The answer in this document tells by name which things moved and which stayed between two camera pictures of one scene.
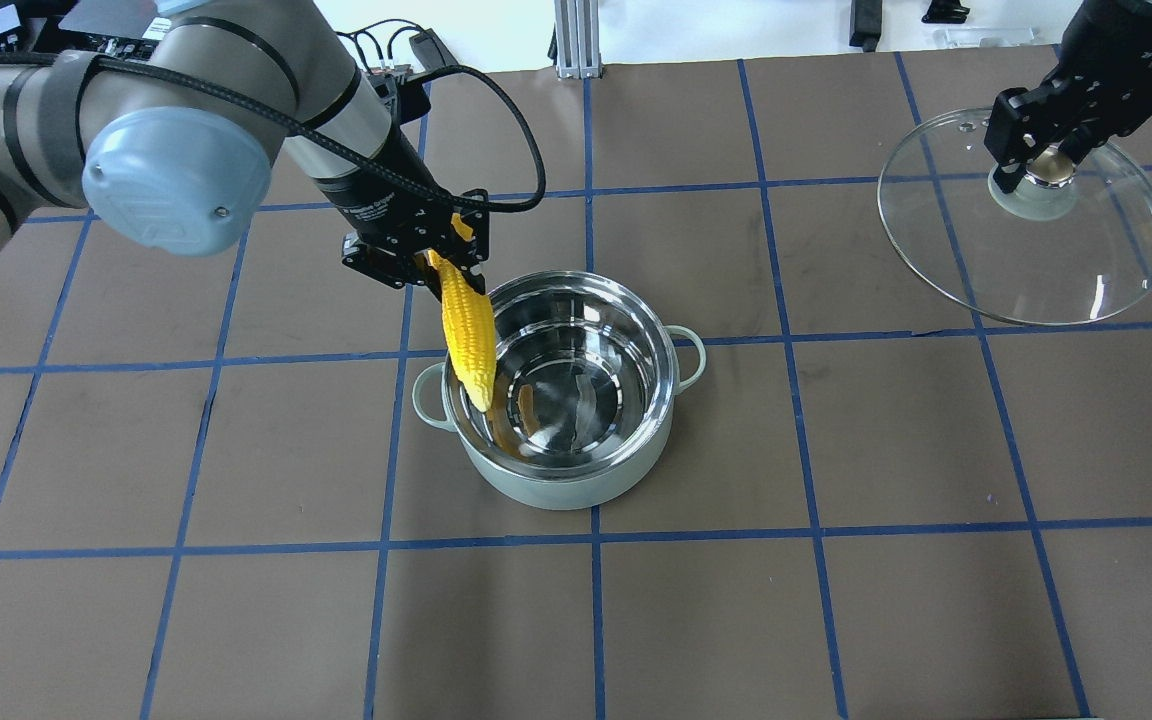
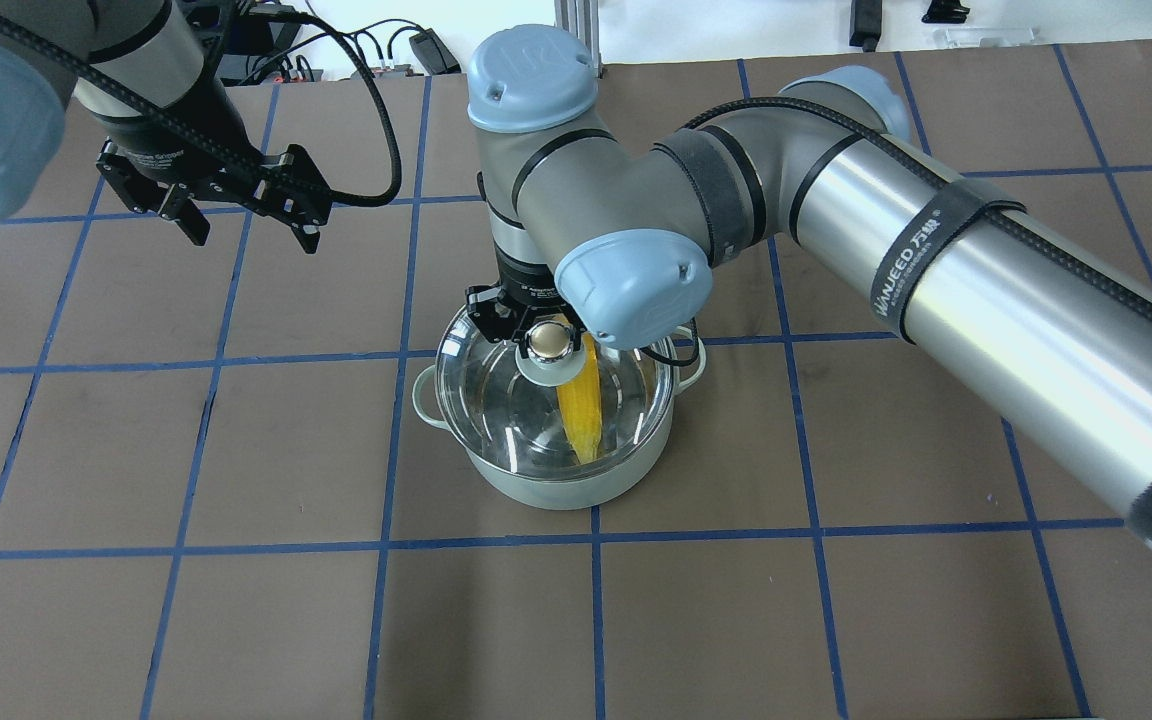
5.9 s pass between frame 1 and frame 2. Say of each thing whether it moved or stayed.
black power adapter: stayed
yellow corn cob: moved
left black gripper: moved
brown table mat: stayed
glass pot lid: moved
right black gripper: moved
